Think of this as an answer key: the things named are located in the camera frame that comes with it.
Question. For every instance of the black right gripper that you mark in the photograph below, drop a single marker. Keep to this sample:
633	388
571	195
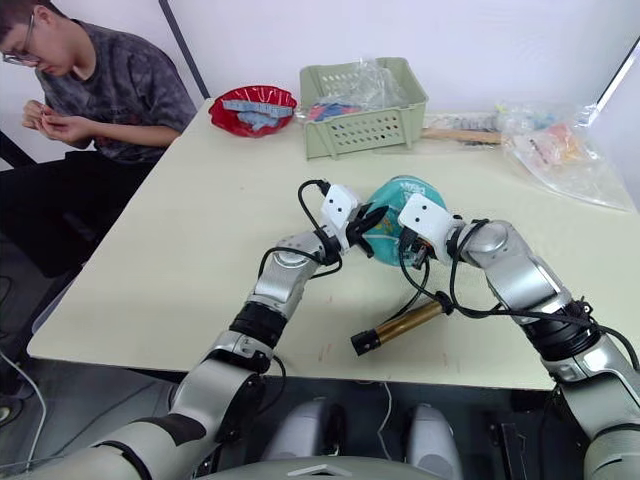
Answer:
416	247

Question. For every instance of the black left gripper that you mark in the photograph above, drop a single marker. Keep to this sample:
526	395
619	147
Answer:
356	227

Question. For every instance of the teal printed ball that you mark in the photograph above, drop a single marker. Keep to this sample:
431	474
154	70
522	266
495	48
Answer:
400	192

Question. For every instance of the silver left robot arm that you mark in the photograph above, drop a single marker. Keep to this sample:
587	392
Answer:
280	280

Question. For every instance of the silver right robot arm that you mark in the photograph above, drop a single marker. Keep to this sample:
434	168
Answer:
520	275

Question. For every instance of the person's left hand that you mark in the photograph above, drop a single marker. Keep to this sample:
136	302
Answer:
70	129

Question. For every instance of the person's right hand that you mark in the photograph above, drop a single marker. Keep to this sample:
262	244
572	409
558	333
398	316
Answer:
36	114

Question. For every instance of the pale green plastic basket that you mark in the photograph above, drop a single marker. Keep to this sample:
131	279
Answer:
360	131

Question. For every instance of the wooden stick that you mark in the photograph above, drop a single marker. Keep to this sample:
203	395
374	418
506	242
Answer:
465	136

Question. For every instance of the colourful small items bundle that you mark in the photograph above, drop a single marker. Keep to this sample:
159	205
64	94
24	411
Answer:
327	110

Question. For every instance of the small clear bag with parts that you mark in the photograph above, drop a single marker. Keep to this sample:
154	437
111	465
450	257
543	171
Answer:
460	121

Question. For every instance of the clear plastic bag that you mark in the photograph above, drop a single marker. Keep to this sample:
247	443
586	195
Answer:
377	82

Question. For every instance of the blue pieces pile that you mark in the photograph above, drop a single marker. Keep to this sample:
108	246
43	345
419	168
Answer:
257	114

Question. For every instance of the large clear bag with items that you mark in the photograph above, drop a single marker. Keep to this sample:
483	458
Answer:
565	150

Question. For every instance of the red bowl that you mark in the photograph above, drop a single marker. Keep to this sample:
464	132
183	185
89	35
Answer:
225	112

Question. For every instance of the grey rounded shape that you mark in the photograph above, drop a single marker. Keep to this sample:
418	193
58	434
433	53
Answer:
432	440
302	430

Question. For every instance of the grey robot torso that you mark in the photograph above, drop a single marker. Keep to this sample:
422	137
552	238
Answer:
325	470

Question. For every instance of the black slanted pole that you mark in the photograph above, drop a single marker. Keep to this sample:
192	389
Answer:
187	50
620	75

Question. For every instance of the person in grey patterned shirt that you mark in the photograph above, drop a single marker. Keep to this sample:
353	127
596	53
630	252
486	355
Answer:
125	90

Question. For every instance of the black-rimmed glasses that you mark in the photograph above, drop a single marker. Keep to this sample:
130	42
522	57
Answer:
22	47

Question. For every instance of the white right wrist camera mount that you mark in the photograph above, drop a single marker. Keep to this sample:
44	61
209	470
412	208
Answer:
425	215

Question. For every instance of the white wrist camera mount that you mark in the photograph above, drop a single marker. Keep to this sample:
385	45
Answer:
337	205
425	215

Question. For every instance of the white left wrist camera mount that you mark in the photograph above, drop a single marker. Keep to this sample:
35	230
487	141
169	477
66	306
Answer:
337	205

